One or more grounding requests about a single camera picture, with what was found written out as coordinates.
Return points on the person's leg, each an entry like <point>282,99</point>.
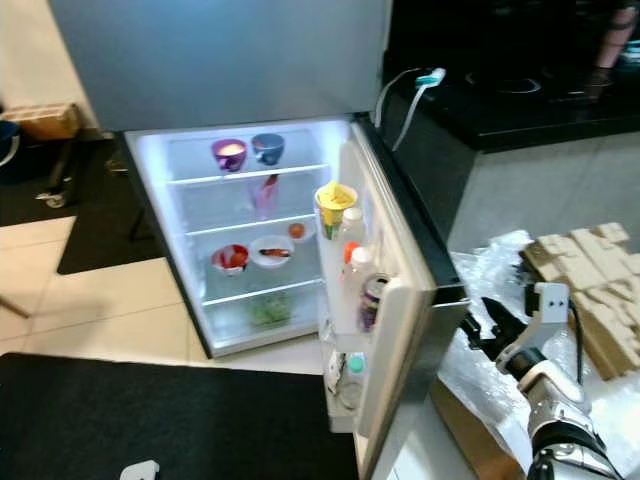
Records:
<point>618,45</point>

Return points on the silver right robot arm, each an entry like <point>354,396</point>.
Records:
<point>565,420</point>

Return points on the yellow cup noodle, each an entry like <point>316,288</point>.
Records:
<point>336,207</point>

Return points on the purple drink can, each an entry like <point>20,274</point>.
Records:
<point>376,300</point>

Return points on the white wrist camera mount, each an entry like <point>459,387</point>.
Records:
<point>139,471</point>
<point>550,300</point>

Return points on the wicker top stool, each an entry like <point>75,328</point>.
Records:
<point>35,120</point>

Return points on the clear plastic film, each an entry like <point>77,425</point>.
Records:
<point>470,400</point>

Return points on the brown cardboard sheet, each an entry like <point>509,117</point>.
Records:
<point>470,440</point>

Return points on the brown cardboard pulp tray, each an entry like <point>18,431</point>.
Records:
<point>600,270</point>

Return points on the blue bowl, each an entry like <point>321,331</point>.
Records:
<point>268,150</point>

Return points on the purple bowl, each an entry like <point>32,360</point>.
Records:
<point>229,155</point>

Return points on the large black floor mat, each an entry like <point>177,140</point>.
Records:
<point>180,415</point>

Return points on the glass fridge shelf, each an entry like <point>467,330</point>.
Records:
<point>230,228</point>
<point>240,177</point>
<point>265,291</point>

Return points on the black kitchen counter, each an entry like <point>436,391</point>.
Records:
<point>510,105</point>

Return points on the grey fridge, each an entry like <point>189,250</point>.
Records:
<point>220,60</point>

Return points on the white bowl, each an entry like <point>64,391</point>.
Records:
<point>272,262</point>

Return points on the red bowl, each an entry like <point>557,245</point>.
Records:
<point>230,260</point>

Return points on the small dish with orange fruit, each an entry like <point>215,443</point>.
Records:
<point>298,231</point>

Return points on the green vegetables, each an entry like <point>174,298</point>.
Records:
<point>271,312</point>

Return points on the grey fridge door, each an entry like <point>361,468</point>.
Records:
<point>415,300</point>

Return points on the small white-capped bottle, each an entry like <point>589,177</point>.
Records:
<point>353,219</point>

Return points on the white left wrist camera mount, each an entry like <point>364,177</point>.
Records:
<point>139,471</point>

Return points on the orange-capped bottle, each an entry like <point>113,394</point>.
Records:
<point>350,252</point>

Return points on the translucent white-capped bottle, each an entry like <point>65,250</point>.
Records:
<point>358,275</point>

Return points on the small black floor mat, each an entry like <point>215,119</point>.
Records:
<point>120,220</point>

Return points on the white printed carton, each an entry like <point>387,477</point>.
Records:
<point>333,370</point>

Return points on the pink packet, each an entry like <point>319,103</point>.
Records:
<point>267,195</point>

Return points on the red sausage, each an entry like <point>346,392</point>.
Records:
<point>273,252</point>

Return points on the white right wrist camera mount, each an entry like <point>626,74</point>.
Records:
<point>550,300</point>

